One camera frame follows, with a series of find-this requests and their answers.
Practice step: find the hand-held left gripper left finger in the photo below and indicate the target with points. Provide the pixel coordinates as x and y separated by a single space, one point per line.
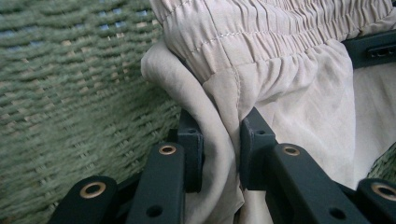
162 180

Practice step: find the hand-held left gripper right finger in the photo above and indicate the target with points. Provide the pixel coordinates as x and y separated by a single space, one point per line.
295 180

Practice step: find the beige pants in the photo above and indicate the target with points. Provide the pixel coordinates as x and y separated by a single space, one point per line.
264 62

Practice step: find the green woven basket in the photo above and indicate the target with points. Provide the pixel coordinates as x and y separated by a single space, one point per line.
77 93

